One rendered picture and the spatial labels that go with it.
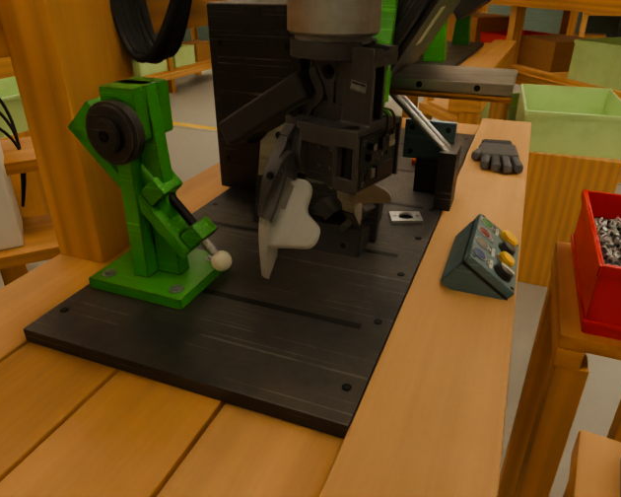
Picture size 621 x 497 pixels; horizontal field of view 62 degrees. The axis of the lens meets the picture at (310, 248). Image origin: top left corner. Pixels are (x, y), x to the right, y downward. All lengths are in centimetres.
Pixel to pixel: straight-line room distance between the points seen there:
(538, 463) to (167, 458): 71
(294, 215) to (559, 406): 65
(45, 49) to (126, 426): 49
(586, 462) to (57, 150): 77
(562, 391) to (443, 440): 45
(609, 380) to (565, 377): 126
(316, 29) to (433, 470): 38
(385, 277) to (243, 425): 31
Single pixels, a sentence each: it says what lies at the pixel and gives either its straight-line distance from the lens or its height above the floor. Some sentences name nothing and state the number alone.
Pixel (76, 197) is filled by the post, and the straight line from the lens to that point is 85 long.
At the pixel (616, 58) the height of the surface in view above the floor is 88.
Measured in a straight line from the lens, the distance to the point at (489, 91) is 92.
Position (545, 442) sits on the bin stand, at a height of 57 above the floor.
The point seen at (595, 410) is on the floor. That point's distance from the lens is 204.
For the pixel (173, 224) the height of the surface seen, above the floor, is 99.
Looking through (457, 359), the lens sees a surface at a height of 90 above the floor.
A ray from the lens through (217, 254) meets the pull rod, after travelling 70.
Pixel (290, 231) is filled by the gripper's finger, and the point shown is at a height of 109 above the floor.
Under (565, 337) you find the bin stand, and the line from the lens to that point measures 89.
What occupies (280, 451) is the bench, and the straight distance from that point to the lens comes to 54.
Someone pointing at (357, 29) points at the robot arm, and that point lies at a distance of 42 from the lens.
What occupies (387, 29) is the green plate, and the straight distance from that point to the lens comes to 83.
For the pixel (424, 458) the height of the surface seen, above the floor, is 90.
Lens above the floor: 129
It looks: 28 degrees down
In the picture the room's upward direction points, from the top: straight up
